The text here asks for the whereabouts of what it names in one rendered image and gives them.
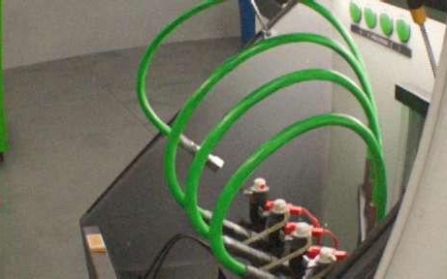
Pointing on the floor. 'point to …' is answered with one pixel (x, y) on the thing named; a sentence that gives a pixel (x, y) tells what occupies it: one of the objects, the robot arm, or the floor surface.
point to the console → (438, 168)
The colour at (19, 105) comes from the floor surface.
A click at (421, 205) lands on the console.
